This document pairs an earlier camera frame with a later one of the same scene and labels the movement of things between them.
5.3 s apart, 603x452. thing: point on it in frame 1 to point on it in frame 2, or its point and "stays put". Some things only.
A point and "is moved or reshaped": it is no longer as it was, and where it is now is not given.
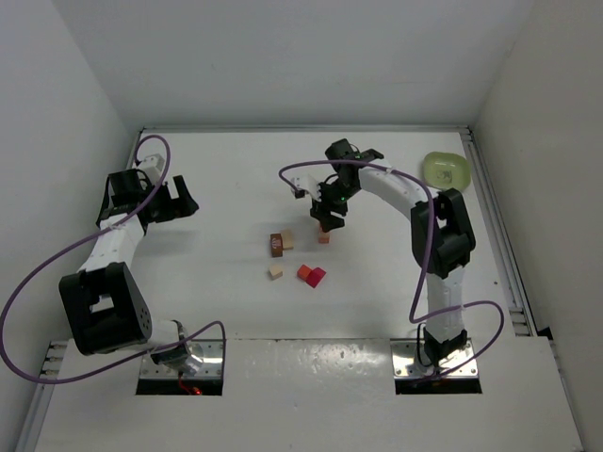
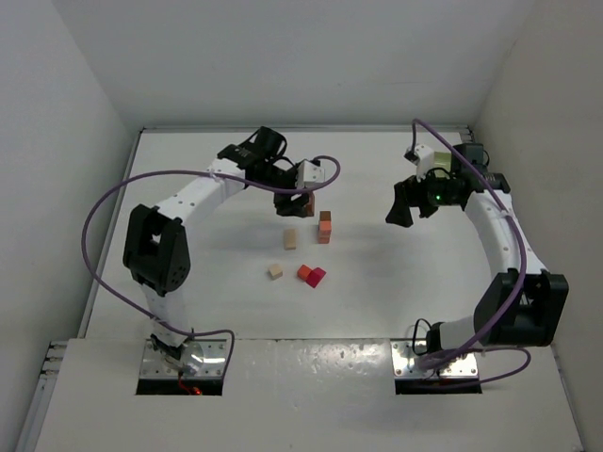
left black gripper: [166, 202] to [288, 200]
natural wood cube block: [275, 271] stays put
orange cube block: [323, 237] stays put
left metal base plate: [211, 366] stays put
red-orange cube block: [303, 272] stays put
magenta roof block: [316, 276] stays put
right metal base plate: [406, 362] stays put
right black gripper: [325, 210] to [415, 197]
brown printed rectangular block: [276, 240] is moved or reshaped
